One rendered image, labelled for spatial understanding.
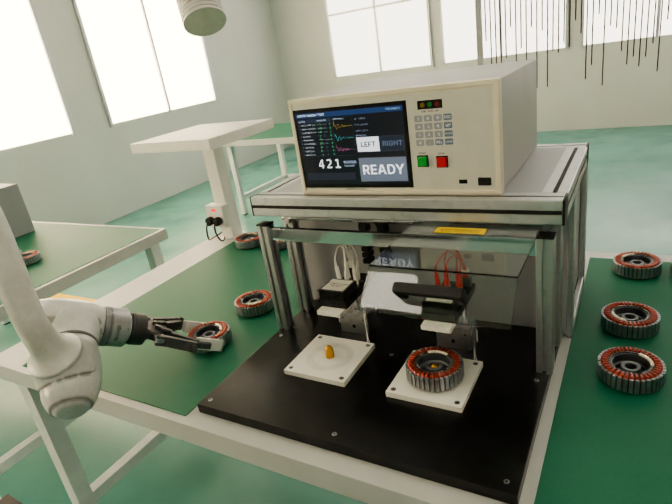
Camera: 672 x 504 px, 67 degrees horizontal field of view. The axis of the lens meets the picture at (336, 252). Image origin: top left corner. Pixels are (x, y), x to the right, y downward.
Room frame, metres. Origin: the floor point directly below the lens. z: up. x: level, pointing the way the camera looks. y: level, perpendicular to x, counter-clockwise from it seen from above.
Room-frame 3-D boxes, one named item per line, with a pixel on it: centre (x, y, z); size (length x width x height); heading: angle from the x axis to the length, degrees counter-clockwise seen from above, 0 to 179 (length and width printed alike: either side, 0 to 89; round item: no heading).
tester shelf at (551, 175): (1.18, -0.22, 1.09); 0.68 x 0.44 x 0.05; 58
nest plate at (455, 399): (0.84, -0.15, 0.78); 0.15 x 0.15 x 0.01; 58
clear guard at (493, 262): (0.81, -0.21, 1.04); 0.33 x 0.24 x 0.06; 148
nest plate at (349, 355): (0.97, 0.05, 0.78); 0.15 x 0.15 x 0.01; 58
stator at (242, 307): (1.32, 0.25, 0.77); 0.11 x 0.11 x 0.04
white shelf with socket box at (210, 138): (1.88, 0.40, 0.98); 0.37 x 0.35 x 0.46; 58
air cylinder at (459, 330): (0.96, -0.23, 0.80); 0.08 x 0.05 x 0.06; 58
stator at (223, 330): (1.17, 0.36, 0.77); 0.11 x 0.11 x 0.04
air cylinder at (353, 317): (1.09, -0.03, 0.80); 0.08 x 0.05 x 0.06; 58
